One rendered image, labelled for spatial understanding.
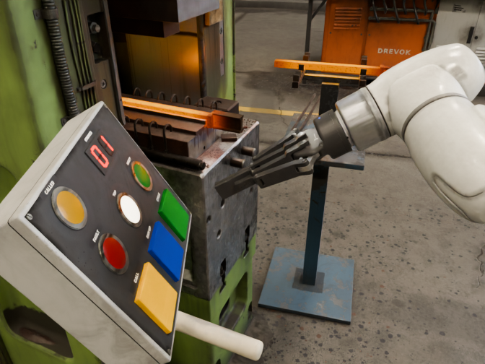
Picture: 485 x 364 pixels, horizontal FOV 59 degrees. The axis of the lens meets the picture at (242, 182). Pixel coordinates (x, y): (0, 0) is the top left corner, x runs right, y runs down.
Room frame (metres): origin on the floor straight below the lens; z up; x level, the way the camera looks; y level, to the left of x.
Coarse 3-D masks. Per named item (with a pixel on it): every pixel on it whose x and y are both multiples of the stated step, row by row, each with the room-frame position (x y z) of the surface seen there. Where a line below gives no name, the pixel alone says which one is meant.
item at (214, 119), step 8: (128, 104) 1.20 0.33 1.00; (136, 104) 1.18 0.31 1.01; (144, 104) 1.18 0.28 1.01; (152, 104) 1.18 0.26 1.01; (160, 104) 1.18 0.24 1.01; (168, 112) 1.14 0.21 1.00; (176, 112) 1.13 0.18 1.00; (184, 112) 1.12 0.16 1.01; (192, 112) 1.12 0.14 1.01; (200, 112) 1.12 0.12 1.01; (208, 112) 1.12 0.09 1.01; (216, 112) 1.09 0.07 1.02; (224, 112) 1.09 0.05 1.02; (208, 120) 1.08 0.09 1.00; (216, 120) 1.09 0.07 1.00; (224, 120) 1.08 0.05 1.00; (232, 120) 1.07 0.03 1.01; (240, 120) 1.06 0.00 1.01; (216, 128) 1.08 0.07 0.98; (224, 128) 1.07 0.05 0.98; (232, 128) 1.07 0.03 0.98; (240, 128) 1.06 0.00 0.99
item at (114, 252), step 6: (108, 240) 0.44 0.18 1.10; (114, 240) 0.45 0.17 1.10; (108, 246) 0.44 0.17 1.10; (114, 246) 0.44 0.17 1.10; (120, 246) 0.45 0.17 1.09; (108, 252) 0.43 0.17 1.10; (114, 252) 0.43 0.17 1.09; (120, 252) 0.44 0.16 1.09; (108, 258) 0.42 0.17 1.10; (114, 258) 0.43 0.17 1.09; (120, 258) 0.44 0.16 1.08; (114, 264) 0.42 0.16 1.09; (120, 264) 0.43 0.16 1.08
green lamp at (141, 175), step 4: (136, 164) 0.65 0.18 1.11; (136, 168) 0.64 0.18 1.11; (140, 168) 0.65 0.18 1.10; (136, 172) 0.63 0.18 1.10; (140, 172) 0.64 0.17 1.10; (144, 172) 0.65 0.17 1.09; (136, 176) 0.62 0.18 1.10; (140, 176) 0.63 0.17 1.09; (144, 176) 0.64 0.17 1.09; (148, 176) 0.65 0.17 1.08; (140, 180) 0.62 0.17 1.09; (144, 180) 0.63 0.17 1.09; (148, 180) 0.64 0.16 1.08; (144, 184) 0.62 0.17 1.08; (148, 184) 0.63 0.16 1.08
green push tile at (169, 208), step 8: (168, 192) 0.67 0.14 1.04; (168, 200) 0.65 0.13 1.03; (176, 200) 0.67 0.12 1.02; (160, 208) 0.61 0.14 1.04; (168, 208) 0.63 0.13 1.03; (176, 208) 0.65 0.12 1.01; (168, 216) 0.61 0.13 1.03; (176, 216) 0.63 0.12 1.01; (184, 216) 0.66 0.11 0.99; (168, 224) 0.60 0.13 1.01; (176, 224) 0.61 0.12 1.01; (184, 224) 0.64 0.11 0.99; (176, 232) 0.60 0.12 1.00; (184, 232) 0.62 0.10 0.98
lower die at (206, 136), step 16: (128, 96) 1.29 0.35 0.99; (128, 112) 1.16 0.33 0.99; (144, 112) 1.16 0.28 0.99; (160, 112) 1.14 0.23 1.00; (128, 128) 1.08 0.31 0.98; (144, 128) 1.08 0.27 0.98; (160, 128) 1.08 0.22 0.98; (176, 128) 1.06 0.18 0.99; (192, 128) 1.05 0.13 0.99; (208, 128) 1.09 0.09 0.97; (144, 144) 1.05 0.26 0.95; (160, 144) 1.02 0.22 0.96; (176, 144) 1.00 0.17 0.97; (192, 144) 1.01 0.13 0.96; (208, 144) 1.09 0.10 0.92
